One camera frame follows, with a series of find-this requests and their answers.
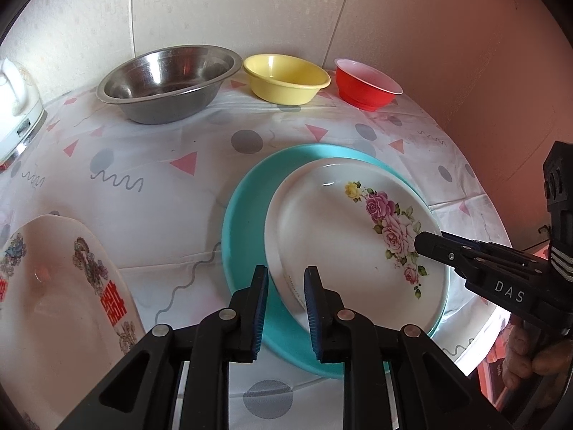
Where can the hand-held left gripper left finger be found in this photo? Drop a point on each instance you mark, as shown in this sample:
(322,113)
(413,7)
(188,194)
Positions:
(257,318)

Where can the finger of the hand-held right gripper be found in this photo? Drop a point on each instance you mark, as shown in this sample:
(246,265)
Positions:
(501,251)
(436,248)

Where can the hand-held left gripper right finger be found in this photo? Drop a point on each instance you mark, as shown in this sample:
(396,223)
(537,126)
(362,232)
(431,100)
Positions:
(311,318)

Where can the teal plastic plate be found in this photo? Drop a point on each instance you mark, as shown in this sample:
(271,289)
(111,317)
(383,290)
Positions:
(244,233)

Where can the white rose print plate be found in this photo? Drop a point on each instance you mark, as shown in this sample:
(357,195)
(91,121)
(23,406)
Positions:
(331,233)

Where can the red plastic bowl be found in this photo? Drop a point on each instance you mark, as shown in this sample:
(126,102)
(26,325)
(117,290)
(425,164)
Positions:
(362,89)

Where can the white plate with red print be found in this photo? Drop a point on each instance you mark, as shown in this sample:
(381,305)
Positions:
(53,322)

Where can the yellow plastic bowl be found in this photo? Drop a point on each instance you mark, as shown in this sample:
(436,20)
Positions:
(286,80)

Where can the stainless steel bowl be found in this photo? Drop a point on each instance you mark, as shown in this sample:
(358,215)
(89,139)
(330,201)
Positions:
(165,80)

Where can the person's right hand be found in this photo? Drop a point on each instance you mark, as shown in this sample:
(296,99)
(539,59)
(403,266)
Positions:
(521,358)

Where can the patterned plastic tablecloth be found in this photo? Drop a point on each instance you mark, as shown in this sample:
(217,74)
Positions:
(179,215)

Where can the white electric kettle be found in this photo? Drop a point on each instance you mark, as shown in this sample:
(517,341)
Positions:
(18,107)

